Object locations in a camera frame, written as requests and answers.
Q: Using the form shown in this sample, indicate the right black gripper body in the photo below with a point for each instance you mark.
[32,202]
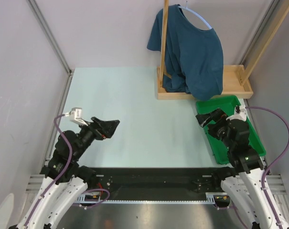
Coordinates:
[219,130]

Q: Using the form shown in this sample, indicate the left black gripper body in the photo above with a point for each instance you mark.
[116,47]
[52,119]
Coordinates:
[89,133]

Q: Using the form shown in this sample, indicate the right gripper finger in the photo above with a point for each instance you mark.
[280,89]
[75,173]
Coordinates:
[203,119]
[218,115]

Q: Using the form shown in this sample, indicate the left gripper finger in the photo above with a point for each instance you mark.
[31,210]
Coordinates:
[107,128]
[97,122]

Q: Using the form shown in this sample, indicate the blue t shirt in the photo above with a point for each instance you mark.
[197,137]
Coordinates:
[194,60]

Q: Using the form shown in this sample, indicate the light blue plastic hanger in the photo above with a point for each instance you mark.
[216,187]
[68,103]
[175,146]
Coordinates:
[196,14]

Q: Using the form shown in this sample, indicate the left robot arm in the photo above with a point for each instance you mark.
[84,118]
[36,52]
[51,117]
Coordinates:
[64,180]

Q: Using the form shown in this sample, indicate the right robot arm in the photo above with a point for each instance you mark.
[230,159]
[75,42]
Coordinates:
[245,181]

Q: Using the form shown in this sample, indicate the wooden hanger rack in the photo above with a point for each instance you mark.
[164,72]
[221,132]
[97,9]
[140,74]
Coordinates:
[235,77]

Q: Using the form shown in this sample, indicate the green plastic tray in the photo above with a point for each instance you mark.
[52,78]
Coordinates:
[227,104]

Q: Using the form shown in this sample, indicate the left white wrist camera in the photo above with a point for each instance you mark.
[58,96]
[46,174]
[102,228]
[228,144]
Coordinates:
[75,116]

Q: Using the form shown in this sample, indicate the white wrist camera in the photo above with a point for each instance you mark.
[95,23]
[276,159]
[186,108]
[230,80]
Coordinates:
[75,116]
[239,114]

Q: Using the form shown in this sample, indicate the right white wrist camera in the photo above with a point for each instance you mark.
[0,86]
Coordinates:
[239,114]

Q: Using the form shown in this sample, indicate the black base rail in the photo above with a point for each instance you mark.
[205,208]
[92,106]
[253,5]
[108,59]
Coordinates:
[162,183]

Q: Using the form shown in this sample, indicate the white cable duct strip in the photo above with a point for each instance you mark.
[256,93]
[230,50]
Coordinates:
[209,199]

